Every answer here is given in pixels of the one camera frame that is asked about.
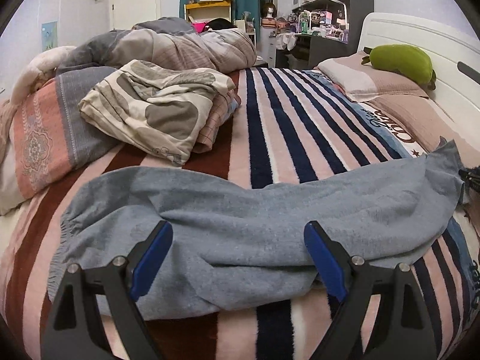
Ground grey-blue pants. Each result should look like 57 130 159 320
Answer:
47 141 462 320

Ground pink ribbed bed cover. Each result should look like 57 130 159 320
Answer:
366 95 479 167

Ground white bed headboard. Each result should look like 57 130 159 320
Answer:
358 12 480 130

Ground green plush toy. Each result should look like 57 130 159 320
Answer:
361 44 437 90

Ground pink ribbed pillow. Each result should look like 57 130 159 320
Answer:
316 51 428 102

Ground striped plush bed blanket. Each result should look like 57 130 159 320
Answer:
1 68 479 359

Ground dark bookshelf with items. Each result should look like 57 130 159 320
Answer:
275 0 374 69

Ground beige grey patterned folded sheet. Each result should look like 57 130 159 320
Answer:
79 59 241 167

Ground grey beige plaid comforter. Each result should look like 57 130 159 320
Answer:
57 18 257 75

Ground yellow shelf cabinet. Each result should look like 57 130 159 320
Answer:
184 0 232 24

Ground white door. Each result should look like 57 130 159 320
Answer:
110 0 158 29

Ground small blue wall poster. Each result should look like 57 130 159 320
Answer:
41 21 58 51

